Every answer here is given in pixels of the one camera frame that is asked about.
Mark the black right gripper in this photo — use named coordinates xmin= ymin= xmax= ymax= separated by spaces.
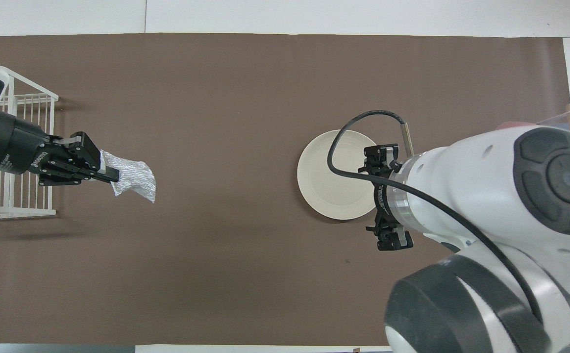
xmin=358 ymin=143 xmax=415 ymax=252

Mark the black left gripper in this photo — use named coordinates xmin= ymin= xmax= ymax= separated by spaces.
xmin=0 ymin=111 xmax=121 ymax=187

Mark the silver metallic sponge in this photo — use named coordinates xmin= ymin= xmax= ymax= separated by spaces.
xmin=100 ymin=149 xmax=157 ymax=204

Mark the round cream plate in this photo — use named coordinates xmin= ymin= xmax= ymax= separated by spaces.
xmin=297 ymin=129 xmax=388 ymax=221

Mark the brown table mat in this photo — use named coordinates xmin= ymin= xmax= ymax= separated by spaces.
xmin=0 ymin=33 xmax=570 ymax=347

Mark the white wire dish rack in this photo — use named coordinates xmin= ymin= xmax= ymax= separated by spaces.
xmin=0 ymin=66 xmax=59 ymax=220

